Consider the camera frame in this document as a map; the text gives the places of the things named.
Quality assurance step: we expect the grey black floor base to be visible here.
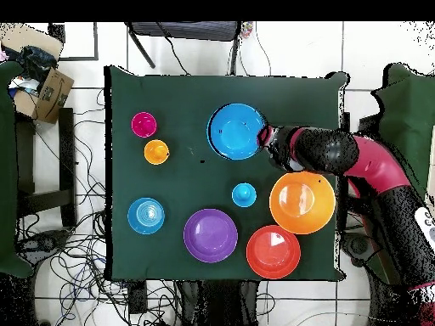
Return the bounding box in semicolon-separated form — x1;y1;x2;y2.
340;231;378;267
14;228;72;266

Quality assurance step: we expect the small blue bowl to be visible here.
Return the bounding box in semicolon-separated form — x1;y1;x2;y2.
127;197;167;236

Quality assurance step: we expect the blue cup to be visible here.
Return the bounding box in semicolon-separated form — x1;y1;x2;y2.
231;182;258;209

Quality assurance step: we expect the orange cup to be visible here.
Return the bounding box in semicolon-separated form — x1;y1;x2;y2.
143;138;171;166

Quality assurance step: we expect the black folding chair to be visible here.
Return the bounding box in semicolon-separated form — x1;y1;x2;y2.
124;21;243;76

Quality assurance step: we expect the black metal frame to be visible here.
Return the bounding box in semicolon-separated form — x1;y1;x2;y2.
48;21;100;63

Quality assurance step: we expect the cardboard box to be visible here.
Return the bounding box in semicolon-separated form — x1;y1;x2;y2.
0;22;76;125

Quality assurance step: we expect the large blue bowl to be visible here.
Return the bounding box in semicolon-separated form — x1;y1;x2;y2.
206;102;268;161

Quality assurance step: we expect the tangle of floor cables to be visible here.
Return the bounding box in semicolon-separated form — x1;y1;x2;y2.
14;87;276;326

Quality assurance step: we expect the pink cup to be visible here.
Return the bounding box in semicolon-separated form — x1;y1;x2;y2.
131;111;158;139

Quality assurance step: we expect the black plastic bag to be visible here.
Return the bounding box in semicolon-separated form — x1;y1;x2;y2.
16;45;59;86

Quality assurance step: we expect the purple bowl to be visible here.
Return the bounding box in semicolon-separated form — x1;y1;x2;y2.
183;208;240;264

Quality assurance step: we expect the black bench stand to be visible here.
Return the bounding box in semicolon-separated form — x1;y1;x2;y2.
14;107;78;228

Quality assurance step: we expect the large orange bowl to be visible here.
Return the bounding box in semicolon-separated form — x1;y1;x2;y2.
268;171;337;236

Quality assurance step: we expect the black computer tower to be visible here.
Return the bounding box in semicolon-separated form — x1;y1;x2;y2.
358;113;383;137

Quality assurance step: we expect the green cloth covered table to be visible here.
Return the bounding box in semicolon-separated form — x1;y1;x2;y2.
0;59;35;279
368;62;435;285

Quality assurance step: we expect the dark green tablecloth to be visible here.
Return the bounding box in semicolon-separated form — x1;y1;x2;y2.
103;65;351;283

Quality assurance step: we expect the black power adapter box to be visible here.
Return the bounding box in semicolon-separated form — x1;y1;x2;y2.
127;280;149;315

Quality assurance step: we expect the large red bowl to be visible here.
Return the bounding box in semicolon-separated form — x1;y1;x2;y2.
246;224;302;280

